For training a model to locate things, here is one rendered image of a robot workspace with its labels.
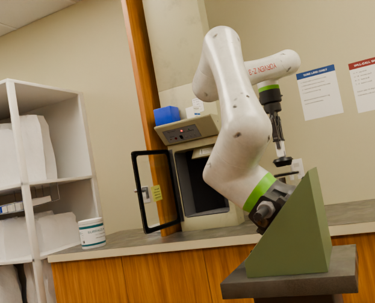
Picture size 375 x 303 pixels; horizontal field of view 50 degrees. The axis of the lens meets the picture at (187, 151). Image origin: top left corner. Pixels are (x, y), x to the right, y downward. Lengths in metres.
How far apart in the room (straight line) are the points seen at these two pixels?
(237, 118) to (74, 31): 2.36
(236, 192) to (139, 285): 1.09
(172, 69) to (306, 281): 1.49
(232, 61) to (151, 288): 1.23
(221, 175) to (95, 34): 2.18
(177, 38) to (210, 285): 1.26
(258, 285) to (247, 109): 0.43
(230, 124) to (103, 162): 2.03
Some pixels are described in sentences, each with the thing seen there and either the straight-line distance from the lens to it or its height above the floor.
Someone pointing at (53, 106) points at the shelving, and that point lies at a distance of 3.27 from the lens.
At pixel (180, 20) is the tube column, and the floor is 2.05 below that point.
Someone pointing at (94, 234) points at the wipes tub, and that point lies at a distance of 2.24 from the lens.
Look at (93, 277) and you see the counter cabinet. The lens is 2.24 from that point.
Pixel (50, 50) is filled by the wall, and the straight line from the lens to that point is 3.37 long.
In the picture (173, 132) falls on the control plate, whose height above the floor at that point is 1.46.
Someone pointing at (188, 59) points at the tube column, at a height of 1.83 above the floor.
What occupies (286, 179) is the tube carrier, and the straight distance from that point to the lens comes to 1.77.
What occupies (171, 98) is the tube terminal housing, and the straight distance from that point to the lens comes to 2.20.
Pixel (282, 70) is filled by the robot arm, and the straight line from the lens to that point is 1.68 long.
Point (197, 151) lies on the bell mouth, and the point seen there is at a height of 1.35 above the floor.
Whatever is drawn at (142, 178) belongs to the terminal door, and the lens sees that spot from 1.97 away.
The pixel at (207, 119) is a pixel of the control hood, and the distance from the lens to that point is 2.00.
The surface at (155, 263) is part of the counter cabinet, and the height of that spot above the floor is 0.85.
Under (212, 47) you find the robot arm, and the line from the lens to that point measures 1.30.
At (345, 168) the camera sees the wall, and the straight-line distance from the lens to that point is 2.38.
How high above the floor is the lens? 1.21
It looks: 4 degrees up
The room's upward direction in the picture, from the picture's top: 10 degrees counter-clockwise
